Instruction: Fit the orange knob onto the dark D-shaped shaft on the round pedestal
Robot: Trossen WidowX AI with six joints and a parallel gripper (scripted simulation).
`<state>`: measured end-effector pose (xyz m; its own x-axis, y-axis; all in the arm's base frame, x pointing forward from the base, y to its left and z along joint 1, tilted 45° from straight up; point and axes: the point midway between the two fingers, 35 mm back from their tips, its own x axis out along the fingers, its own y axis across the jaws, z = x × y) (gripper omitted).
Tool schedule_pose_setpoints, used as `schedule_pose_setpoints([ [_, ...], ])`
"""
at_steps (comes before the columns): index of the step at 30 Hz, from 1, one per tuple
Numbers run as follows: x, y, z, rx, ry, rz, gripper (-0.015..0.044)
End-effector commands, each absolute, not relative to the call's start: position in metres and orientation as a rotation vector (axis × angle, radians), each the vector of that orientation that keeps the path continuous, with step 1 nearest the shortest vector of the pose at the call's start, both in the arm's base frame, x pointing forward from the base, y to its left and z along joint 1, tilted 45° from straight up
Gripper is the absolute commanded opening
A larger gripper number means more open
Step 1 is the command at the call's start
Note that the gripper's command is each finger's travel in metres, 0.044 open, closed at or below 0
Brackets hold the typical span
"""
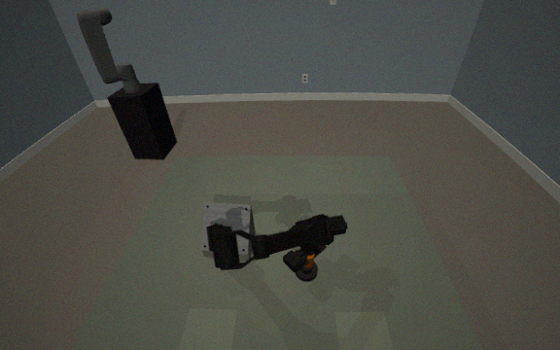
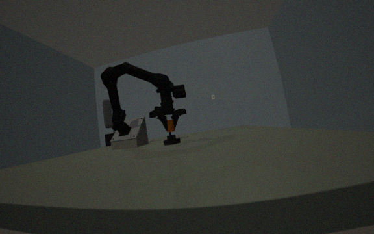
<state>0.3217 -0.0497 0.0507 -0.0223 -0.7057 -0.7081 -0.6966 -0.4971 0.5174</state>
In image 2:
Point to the orange cylinder with hole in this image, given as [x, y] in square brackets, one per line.
[170, 126]

